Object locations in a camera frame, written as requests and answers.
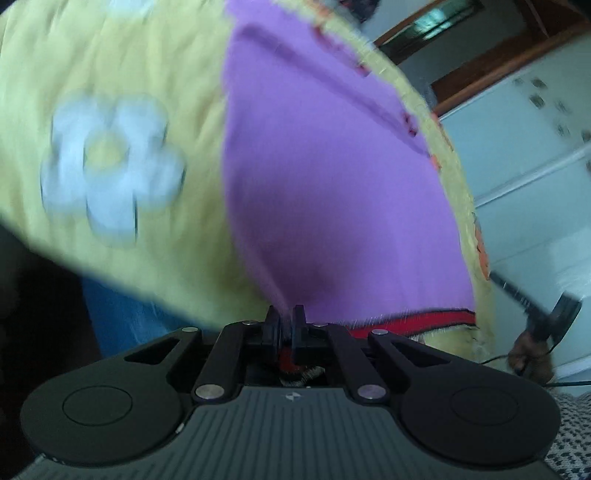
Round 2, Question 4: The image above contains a purple sweater red trim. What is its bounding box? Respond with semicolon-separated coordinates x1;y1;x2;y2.
222;1;476;336

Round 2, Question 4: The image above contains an operator hand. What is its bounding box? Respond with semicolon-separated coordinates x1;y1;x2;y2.
507;331;554;385

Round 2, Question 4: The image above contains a checkered laundry basket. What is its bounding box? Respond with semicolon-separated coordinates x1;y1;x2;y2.
545;393;591;480

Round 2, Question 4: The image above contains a yellow carrot print bedsheet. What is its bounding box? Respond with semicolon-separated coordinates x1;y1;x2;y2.
1;1;494;361

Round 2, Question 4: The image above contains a wooden door frame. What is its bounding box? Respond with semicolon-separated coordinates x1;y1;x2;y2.
363;1;590;116

